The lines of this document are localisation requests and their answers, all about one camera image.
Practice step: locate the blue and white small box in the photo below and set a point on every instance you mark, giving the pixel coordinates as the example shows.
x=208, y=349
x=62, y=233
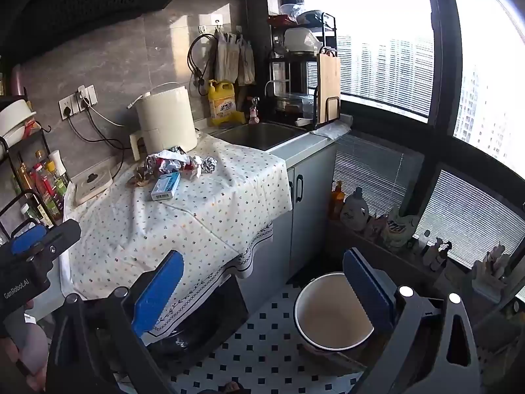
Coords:
x=166, y=186

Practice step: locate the black range hood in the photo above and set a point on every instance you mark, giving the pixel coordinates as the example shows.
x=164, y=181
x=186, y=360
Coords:
x=82, y=0

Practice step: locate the translucent plastic bag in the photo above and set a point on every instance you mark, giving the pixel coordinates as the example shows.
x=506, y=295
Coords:
x=246, y=63
x=224, y=57

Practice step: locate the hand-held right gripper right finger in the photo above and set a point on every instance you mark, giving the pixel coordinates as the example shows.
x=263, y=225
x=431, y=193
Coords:
x=365, y=291

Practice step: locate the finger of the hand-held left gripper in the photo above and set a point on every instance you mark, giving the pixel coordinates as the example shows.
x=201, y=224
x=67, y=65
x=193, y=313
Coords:
x=63, y=236
x=26, y=240

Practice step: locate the black front appliance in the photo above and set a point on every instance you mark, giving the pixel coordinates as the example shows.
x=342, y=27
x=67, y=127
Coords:
x=197, y=328

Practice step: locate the steel sink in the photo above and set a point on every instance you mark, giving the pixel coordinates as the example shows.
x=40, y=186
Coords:
x=262, y=133

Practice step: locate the red cloth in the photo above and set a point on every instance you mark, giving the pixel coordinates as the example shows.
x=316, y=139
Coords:
x=278, y=19

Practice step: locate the red carton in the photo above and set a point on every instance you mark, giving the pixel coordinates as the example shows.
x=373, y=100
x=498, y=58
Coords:
x=190, y=169

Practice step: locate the white charger plug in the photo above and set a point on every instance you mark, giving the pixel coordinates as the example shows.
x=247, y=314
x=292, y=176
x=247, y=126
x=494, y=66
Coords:
x=83, y=91

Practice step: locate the brown paper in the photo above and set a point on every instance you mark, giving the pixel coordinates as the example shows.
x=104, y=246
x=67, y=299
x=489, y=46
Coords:
x=141, y=176

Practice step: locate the dotted white tablecloth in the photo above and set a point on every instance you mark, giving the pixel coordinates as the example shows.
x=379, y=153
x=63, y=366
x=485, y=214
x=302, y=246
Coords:
x=184, y=221

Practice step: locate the wooden cutting board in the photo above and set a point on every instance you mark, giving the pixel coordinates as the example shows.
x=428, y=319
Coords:
x=329, y=86

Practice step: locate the dark bowl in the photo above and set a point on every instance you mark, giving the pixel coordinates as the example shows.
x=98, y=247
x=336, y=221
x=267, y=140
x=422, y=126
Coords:
x=313, y=17

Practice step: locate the small dark pump bottles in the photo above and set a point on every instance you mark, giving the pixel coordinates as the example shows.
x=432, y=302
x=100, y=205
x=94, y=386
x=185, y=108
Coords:
x=437, y=254

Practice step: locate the steel pot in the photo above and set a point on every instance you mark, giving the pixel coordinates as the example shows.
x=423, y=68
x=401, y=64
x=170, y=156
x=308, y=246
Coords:
x=293, y=101

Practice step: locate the black window frame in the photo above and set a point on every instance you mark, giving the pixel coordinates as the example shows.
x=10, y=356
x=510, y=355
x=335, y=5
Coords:
x=443, y=49

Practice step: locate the white laundry detergent bottle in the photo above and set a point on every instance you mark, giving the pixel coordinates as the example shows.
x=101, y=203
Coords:
x=354, y=211

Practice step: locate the row of condiment bottles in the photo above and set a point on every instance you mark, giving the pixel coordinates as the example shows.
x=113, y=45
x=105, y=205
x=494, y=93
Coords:
x=45, y=188

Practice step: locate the white rag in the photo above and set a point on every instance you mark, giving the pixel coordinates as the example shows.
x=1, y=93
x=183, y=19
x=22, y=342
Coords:
x=332, y=130

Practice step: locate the person's foot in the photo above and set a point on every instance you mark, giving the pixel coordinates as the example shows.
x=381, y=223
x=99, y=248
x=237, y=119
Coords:
x=233, y=388

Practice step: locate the grey wall socket panel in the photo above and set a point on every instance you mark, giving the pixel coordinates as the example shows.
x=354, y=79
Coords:
x=65, y=104

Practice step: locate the red package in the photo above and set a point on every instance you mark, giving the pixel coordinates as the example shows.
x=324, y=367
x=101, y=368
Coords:
x=28, y=128

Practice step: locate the white plastic bowl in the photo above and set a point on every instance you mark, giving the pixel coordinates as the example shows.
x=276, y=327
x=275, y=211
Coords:
x=14, y=119

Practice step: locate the grey base cabinet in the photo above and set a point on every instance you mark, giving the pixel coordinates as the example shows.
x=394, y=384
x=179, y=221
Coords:
x=313, y=205

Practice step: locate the yellow detergent bottle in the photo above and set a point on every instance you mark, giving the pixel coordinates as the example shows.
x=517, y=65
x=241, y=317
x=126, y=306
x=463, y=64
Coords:
x=221, y=104

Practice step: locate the orange bottle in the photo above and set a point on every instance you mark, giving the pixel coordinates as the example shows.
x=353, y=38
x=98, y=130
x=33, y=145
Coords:
x=337, y=201

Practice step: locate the cream round basin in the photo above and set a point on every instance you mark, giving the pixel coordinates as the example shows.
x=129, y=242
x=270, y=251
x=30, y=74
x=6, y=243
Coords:
x=328, y=312

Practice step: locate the silver snack wrapper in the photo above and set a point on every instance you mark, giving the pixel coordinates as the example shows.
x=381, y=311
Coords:
x=162, y=158

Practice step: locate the grey window blind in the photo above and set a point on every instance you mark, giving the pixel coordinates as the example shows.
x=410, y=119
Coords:
x=377, y=172
x=471, y=217

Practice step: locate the cream air fryer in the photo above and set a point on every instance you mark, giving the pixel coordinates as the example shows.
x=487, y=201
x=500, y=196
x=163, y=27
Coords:
x=164, y=115

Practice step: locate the small pink bottle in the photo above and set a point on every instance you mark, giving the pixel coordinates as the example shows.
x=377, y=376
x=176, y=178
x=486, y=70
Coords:
x=253, y=114

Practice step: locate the detergent refill pouch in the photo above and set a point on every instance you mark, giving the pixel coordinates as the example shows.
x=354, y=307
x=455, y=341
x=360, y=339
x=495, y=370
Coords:
x=398, y=227

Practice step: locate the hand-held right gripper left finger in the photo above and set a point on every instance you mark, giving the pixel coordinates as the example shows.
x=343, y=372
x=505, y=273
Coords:
x=158, y=295

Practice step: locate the white ornament set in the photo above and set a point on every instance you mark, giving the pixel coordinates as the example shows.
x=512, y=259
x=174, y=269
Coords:
x=492, y=273

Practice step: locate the clear lidded container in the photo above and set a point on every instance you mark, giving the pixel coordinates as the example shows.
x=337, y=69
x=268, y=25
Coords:
x=292, y=10

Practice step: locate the person's left hand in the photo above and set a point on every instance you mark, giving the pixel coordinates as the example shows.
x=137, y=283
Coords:
x=28, y=349

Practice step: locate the foil ball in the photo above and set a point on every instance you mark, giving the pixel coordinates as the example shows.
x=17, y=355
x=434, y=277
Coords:
x=209, y=164

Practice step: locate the white induction cooker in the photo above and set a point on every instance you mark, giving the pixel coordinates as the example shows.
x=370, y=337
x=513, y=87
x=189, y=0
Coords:
x=96, y=184

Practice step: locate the chrome faucet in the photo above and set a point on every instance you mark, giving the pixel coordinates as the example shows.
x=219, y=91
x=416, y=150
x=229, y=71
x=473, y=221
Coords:
x=270, y=84

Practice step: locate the black dish rack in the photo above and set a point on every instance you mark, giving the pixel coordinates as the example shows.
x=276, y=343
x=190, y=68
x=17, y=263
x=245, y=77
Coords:
x=279, y=67

